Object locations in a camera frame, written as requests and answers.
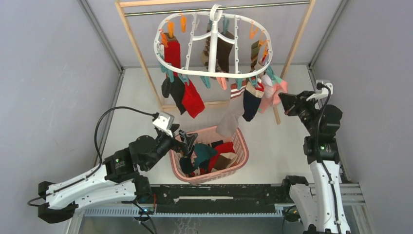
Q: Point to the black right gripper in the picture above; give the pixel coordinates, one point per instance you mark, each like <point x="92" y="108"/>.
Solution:
<point x="292" y="103"/>

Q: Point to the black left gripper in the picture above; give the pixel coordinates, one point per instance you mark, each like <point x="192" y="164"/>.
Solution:
<point x="188" y="140"/>

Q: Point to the navy sock with red cuff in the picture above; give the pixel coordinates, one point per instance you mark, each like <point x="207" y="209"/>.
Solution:
<point x="186" y="165"/>

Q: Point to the pink plastic laundry basket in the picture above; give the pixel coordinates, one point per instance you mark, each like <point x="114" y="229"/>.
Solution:
<point x="209" y="135"/>

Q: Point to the dark green patterned sock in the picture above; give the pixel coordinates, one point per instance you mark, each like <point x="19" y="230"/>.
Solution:
<point x="203" y="152"/>

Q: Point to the black sock with beige stripes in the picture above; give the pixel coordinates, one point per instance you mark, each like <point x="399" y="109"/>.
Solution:
<point x="216" y="143"/>

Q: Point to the pink sock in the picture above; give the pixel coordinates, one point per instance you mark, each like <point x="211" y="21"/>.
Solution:
<point x="271" y="90"/>

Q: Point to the brown and tan sock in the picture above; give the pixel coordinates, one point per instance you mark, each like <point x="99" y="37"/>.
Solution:
<point x="224" y="161"/>

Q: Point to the wooden clothes rack frame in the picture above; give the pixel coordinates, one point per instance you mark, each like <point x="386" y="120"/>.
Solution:
<point x="120" y="5"/>

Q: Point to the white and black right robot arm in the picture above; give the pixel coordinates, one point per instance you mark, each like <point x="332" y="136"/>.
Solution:
<point x="322" y="213"/>

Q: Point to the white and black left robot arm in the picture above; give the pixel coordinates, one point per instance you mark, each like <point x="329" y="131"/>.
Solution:
<point x="116" y="179"/>

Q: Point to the white round clip hanger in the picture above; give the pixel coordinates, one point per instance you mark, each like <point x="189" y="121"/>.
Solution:
<point x="223" y="26"/>

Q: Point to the long thin red sock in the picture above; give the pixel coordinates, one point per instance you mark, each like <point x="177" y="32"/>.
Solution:
<point x="192" y="101"/>

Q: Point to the grey sock with striped cuff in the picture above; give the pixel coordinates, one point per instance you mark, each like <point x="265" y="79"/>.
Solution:
<point x="230" y="122"/>

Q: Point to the navy sock with santa cuff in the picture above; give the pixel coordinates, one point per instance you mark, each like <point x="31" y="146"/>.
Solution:
<point x="252" y="99"/>

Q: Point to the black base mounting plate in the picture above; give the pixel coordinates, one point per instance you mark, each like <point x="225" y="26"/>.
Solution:
<point x="229" y="199"/>

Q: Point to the olive green and orange sock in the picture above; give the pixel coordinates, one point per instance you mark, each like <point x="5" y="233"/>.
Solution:
<point x="255" y="49"/>

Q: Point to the beige argyle pattern sock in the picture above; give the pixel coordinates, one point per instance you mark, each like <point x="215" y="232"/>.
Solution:
<point x="205" y="57"/>

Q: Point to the red sock with dark toe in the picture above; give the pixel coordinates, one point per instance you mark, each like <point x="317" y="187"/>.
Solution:
<point x="172" y="53"/>

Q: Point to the brown sock with striped toe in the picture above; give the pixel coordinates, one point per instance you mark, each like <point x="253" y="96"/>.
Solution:
<point x="222" y="55"/>

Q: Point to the metal hanging rod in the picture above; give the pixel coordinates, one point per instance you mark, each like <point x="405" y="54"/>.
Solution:
<point x="149" y="13"/>

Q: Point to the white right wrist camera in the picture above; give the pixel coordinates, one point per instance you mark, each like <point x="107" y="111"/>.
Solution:
<point x="324" y="89"/>

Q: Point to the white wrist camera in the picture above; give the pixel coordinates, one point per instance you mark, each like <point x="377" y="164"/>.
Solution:
<point x="324" y="89"/>
<point x="163" y="122"/>

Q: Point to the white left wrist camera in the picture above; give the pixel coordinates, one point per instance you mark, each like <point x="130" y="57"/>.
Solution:
<point x="163" y="122"/>

